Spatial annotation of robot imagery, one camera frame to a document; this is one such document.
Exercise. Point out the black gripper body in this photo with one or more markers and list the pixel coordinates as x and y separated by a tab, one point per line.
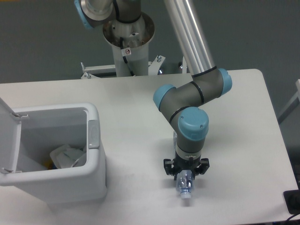
180	164

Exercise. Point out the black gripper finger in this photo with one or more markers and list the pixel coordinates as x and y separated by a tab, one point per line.
170	168
202	167

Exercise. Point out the clear plastic bottle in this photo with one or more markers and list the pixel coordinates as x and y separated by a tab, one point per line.
184	184

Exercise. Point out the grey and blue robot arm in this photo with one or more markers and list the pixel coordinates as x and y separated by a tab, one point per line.
180	106

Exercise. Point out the white crumpled paper trash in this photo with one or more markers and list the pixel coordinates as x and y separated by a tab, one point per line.
55	155

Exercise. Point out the yellow and blue trash piece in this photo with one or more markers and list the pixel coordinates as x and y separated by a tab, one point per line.
49	164

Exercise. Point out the white trash can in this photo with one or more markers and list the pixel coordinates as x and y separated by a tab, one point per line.
47	128

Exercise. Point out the white trash can lid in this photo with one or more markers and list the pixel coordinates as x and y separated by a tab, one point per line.
11	161

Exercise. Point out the black device at table edge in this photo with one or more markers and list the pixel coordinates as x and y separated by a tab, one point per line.
292	200

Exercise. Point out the white furniture leg right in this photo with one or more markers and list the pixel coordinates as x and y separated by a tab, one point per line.
290	105

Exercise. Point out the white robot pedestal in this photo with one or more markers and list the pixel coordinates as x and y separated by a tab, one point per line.
130	45

